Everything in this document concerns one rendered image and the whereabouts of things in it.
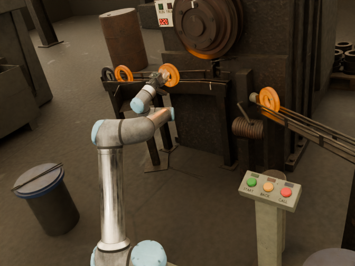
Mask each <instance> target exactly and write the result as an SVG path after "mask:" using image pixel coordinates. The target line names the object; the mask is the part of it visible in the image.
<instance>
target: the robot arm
mask: <svg viewBox="0 0 355 266"><path fill-rule="evenodd" d="M169 76H170V73H169V72H168V71H167V70H166V69H164V70H162V69H160V72H152V74H151V75H150V76H149V79H150V81H149V82H146V85H145V86H144V87H143V88H142V90H141V91H140V92H139V93H138V94H137V95H136V97H135V98H133V99H132V101H131V103H130V106H131V108H132V110H133V111H135V112H136V113H137V115H138V118H132V119H105V120H98V121H97V122H96V123H95V124H94V126H93V129H92V133H91V139H92V142H93V144H94V145H97V150H98V166H99V192H100V219H101V240H100V241H99V242H98V244H97V246H96V247H95V248H94V250H93V253H92V255H91V262H90V265H91V266H168V264H167V258H166V254H165V252H164V249H163V247H162V246H161V245H160V244H159V243H158V242H156V241H151V240H145V241H141V242H139V243H138V244H137V245H136V246H130V239H129V238H127V237H126V230H125V201H124V172H123V145H130V144H137V143H142V142H145V141H147V140H149V139H151V138H152V137H153V135H154V133H155V131H156V130H157V129H158V128H159V127H161V126H162V125H164V124H165V123H166V122H168V121H170V122H171V121H174V108H173V107H161V108H150V106H149V103H150V101H151V100H152V99H153V98H154V97H155V95H156V93H158V94H160V95H162V96H166V95H167V92H166V91H164V90H162V89H160V87H162V86H164V85H165V84H166V83H167V82H168V80H169Z"/></svg>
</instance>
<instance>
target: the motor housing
mask: <svg viewBox="0 0 355 266"><path fill-rule="evenodd" d="M249 119H250V121H251V122H254V125H253V126H250V125H249V124H248V122H247V120H246V118H245V117H237V118H236V119H235V120H234V121H233V123H232V132H233V134H234V135H236V136H238V138H237V144H238V157H239V170H240V182H242V180H243V178H244V176H245V174H246V172H247V171H248V170H249V171H251V172H256V161H255V140H260V141H264V138H265V133H264V131H263V121H262V120H258V119H251V118H249Z"/></svg>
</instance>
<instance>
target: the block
mask: <svg viewBox="0 0 355 266"><path fill-rule="evenodd" d="M236 86H237V100H238V102H240V101H243V104H241V106H242V107H249V106H250V105H251V104H252V102H251V101H250V100H249V96H250V95H251V94H252V93H253V92H254V90H253V70H252V69H246V68H242V69H240V70H239V71H238V72H237V73H236Z"/></svg>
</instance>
